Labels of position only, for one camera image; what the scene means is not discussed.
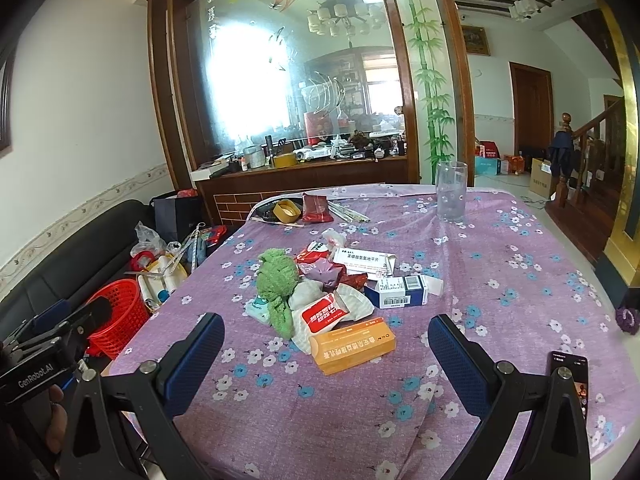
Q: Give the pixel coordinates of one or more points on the red plastic basket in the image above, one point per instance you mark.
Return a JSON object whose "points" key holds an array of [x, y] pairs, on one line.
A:
{"points": [[129, 314]]}

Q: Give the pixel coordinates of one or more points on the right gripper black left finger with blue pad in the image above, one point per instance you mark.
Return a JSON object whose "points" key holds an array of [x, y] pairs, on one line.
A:
{"points": [[97, 445]]}

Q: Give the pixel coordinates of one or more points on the orange medicine box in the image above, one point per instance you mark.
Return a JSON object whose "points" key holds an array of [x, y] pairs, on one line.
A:
{"points": [[342, 349]]}

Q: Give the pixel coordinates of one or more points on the red white snack packet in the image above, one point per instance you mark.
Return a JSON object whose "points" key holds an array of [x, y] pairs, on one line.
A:
{"points": [[323, 314]]}

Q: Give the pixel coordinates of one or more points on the brown wooden door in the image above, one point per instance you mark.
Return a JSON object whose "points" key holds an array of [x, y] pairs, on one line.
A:
{"points": [[532, 109]]}

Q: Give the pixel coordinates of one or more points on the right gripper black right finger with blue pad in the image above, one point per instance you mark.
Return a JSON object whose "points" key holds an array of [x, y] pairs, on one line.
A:
{"points": [[554, 444]]}

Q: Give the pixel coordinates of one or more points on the blue white medicine box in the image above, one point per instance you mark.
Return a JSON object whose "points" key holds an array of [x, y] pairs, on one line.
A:
{"points": [[397, 292]]}

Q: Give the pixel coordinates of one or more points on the black leather sofa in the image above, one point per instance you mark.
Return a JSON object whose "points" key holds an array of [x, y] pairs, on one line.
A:
{"points": [[92, 257]]}

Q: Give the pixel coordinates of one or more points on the clear drinking glass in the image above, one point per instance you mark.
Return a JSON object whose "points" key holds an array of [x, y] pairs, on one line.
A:
{"points": [[451, 181]]}

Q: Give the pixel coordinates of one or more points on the green plush cloth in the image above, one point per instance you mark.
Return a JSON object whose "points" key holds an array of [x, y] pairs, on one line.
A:
{"points": [[276, 280]]}

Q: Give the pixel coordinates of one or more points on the bag of white rolls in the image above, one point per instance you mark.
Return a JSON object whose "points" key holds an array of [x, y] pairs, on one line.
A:
{"points": [[159, 280]]}

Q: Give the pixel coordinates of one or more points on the wooden stair railing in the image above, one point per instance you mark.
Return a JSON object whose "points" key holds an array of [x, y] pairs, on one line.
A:
{"points": [[589, 161]]}

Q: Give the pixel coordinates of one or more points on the framed wall painting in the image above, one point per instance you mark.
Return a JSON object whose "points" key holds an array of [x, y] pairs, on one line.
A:
{"points": [[6, 81]]}

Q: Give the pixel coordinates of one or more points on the wooden glass partition cabinet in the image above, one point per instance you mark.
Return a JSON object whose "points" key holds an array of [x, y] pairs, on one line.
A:
{"points": [[254, 98]]}

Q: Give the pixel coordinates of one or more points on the white tissue paper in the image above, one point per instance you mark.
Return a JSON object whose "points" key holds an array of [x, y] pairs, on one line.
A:
{"points": [[306, 292]]}

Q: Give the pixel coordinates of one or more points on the yellow tape roll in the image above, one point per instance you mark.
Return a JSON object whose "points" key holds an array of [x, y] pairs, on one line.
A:
{"points": [[286, 211]]}

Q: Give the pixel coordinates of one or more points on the red snack wrapper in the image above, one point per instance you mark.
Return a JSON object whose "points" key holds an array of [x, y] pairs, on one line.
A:
{"points": [[314, 263]]}

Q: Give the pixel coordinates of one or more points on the dark red packet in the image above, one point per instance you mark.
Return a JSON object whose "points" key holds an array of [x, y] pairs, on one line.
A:
{"points": [[316, 209]]}

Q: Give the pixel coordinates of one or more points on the bundle of chopsticks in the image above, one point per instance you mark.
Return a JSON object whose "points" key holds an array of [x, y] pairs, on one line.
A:
{"points": [[347, 214]]}

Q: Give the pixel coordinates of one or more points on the cardboard box on floor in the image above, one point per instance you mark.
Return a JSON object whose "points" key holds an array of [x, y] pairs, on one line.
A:
{"points": [[541, 181]]}

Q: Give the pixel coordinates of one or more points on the long white medicine box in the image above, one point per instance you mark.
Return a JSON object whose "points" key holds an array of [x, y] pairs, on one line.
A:
{"points": [[375, 265]]}

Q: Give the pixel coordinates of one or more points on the clear plastic bag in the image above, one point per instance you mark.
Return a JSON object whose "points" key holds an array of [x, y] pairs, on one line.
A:
{"points": [[148, 241]]}

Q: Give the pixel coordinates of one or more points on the purple floral tablecloth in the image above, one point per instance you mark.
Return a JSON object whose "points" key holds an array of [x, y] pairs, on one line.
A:
{"points": [[266, 411]]}

